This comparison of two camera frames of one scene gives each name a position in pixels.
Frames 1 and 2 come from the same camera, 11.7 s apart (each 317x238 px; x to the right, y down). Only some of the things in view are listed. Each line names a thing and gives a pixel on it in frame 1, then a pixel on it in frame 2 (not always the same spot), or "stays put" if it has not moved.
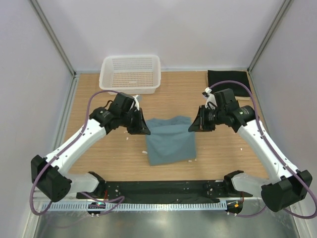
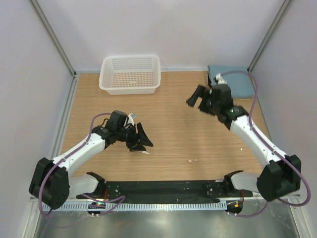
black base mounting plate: x=166 y=191 stays put
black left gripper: x=140 y=127 → x=141 y=136
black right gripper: x=200 y=123 → x=199 y=92
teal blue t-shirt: x=170 y=141 → x=237 y=76
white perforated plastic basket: x=140 y=74 stays put
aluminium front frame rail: x=71 y=199 stays put
